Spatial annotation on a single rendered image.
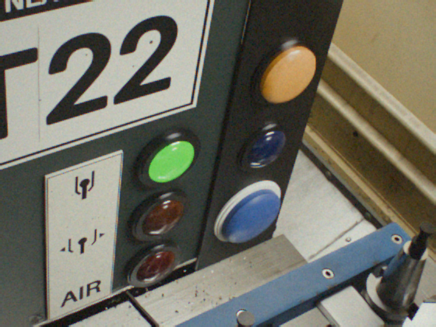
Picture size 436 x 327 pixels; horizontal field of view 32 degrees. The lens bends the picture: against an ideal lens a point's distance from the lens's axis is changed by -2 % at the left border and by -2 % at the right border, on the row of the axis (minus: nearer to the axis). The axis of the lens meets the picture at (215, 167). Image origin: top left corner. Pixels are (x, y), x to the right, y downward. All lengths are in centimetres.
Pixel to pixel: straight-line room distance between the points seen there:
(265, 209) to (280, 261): 91
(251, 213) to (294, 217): 111
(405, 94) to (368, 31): 12
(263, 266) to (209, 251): 89
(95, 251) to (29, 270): 3
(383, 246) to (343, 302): 9
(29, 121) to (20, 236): 5
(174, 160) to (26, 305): 9
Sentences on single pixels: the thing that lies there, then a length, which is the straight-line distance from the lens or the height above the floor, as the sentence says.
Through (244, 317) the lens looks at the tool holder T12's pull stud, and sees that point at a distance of 65.
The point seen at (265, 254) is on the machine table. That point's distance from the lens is 126.
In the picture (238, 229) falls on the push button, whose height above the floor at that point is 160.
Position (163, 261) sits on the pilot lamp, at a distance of 33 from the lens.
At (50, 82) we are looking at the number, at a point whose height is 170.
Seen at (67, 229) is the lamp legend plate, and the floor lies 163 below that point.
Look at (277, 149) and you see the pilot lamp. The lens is 32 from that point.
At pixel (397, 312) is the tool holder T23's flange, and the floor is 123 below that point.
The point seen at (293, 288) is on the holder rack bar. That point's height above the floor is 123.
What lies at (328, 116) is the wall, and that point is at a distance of 144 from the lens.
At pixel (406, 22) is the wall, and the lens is 125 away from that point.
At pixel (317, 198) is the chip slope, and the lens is 146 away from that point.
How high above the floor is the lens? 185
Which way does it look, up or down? 44 degrees down
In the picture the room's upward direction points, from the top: 12 degrees clockwise
